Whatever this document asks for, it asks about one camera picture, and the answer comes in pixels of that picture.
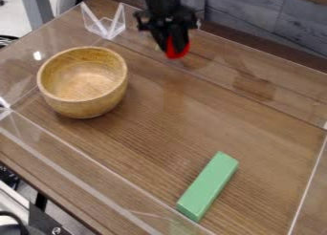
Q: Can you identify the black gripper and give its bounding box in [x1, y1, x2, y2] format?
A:
[133, 0, 197, 53]

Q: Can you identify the red felt strawberry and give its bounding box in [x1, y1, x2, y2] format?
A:
[165, 37, 191, 59]

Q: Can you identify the wooden bowl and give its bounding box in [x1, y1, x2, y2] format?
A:
[37, 46, 128, 118]

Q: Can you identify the green rectangular block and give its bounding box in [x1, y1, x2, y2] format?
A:
[176, 152, 239, 223]

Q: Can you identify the clear acrylic corner bracket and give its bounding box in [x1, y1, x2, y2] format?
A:
[80, 2, 125, 40]

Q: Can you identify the clear acrylic tray wall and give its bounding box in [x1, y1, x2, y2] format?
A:
[0, 9, 327, 235]

